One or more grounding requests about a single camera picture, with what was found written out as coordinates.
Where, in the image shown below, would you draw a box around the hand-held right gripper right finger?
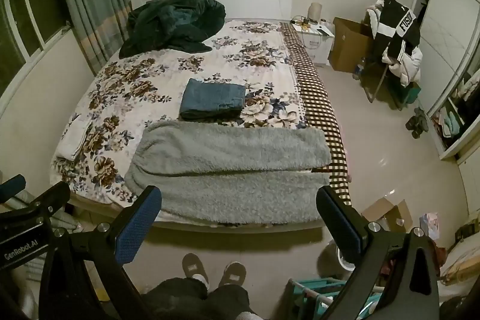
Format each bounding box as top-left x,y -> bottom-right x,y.
316,186 -> 439,320

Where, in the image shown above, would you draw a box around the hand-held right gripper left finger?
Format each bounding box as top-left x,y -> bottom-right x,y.
39,185 -> 163,320

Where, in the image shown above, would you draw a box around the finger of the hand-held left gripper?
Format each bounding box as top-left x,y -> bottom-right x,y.
0,181 -> 72,231
0,174 -> 27,199

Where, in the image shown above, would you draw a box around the grey fluffy blanket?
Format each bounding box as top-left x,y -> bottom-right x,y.
124,120 -> 332,225

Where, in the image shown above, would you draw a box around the folded blue pants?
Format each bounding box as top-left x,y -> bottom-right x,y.
179,78 -> 247,120

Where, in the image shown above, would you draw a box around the white round wheel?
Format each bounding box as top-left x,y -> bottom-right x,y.
335,241 -> 357,273

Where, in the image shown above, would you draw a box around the flattened cardboard box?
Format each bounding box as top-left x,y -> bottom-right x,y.
361,198 -> 413,233

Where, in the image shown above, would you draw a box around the folded white cloth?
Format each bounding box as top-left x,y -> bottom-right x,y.
56,118 -> 93,160

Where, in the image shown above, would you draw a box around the grey slipper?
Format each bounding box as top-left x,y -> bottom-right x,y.
181,253 -> 209,285
217,262 -> 247,288

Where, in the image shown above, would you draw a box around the teal rack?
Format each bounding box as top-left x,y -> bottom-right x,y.
287,278 -> 373,320

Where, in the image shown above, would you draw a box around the person's left leg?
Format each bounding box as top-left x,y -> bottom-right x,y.
140,277 -> 210,320

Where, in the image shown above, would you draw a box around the person's leg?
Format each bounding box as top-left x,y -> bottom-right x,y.
206,283 -> 251,320
140,277 -> 210,320

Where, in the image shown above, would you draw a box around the pink and blue packet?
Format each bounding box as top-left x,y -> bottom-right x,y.
419,212 -> 440,240

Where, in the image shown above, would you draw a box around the person's right leg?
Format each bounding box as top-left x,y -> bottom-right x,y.
206,283 -> 251,320

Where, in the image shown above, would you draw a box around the pair of dark slippers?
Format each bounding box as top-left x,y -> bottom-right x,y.
404,106 -> 430,139

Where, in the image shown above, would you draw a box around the brown checkered bed sheet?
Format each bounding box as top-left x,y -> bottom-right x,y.
279,22 -> 352,207

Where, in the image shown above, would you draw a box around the floral bed sheet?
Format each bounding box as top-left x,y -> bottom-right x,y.
50,18 -> 312,208

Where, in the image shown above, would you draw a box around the chair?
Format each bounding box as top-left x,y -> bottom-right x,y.
359,54 -> 413,111

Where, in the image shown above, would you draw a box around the plastic bottle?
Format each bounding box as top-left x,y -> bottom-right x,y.
352,58 -> 367,79

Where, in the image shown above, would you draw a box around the white garment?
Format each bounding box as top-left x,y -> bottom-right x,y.
365,6 -> 423,87

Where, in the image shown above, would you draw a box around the white nightstand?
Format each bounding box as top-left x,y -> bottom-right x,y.
292,21 -> 335,67

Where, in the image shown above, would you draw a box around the large cardboard box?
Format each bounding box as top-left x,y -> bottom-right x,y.
328,17 -> 380,73

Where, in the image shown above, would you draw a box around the dark green blanket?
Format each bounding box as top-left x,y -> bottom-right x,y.
119,0 -> 227,59

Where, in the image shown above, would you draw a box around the black jacket with white stripe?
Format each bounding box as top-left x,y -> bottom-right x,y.
375,0 -> 423,66

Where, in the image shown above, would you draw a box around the white wardrobe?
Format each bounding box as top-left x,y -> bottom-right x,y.
410,0 -> 480,160

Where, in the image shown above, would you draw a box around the beige table lamp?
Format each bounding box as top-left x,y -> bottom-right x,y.
308,2 -> 324,22

